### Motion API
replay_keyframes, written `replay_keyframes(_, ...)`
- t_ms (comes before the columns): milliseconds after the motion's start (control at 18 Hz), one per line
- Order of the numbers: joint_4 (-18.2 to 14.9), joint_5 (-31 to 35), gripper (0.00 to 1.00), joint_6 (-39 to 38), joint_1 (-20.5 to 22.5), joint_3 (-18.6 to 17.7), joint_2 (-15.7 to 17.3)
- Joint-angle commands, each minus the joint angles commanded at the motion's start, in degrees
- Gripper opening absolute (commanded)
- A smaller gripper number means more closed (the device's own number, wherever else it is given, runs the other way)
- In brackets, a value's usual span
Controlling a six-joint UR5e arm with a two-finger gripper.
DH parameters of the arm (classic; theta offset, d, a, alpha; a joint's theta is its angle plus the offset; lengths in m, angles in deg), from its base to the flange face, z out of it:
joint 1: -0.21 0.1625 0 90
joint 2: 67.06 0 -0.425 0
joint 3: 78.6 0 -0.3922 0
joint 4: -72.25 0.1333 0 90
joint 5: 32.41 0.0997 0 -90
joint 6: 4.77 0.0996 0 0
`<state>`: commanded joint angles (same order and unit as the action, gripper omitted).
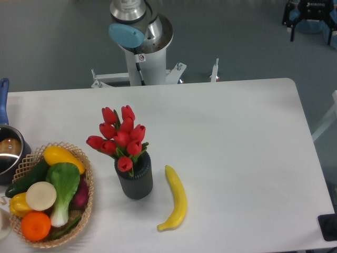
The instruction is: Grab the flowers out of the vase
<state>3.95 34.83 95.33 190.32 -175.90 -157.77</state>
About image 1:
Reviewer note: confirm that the yellow bell pepper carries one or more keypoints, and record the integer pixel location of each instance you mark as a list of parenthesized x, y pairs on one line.
[(18, 205)]

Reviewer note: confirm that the garlic clove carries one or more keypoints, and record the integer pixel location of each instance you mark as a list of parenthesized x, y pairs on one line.
[(3, 201)]

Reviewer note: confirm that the green bok choy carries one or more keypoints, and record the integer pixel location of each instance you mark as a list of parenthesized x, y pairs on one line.
[(65, 177)]

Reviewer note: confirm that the red tulip bouquet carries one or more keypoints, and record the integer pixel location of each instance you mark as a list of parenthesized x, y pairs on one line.
[(120, 139)]

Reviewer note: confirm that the yellow squash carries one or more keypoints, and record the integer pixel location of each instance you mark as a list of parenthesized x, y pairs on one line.
[(56, 154)]

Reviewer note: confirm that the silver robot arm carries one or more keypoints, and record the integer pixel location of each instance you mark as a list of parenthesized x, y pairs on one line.
[(132, 19)]

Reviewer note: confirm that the green chili pepper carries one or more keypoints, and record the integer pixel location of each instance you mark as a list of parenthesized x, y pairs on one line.
[(66, 229)]

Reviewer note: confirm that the purple red onion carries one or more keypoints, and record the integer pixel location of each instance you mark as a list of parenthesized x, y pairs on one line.
[(80, 198)]

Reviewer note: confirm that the blue bag background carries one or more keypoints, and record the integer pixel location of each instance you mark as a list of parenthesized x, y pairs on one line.
[(312, 26)]

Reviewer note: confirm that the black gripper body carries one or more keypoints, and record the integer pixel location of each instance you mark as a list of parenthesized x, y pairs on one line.
[(315, 9)]

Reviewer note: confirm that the blue handled saucepan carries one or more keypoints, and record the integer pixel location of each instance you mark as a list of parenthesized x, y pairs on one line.
[(14, 148)]

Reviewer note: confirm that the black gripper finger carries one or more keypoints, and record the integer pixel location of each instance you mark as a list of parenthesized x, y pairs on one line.
[(330, 29), (292, 23)]

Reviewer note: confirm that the dark grey ribbed vase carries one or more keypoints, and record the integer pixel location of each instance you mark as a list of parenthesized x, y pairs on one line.
[(141, 184)]

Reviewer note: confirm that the orange fruit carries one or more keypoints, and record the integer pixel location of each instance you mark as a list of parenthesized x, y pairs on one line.
[(35, 226)]

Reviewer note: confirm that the dark green cucumber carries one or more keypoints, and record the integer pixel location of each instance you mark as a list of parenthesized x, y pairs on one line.
[(36, 174)]

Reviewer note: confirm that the yellow banana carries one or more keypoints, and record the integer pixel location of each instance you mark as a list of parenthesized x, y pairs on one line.
[(180, 201)]

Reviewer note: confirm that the white frame right edge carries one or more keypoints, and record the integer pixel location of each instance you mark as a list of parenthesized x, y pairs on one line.
[(326, 121)]

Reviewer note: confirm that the black device at table edge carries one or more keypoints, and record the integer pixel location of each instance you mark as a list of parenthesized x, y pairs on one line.
[(327, 225)]

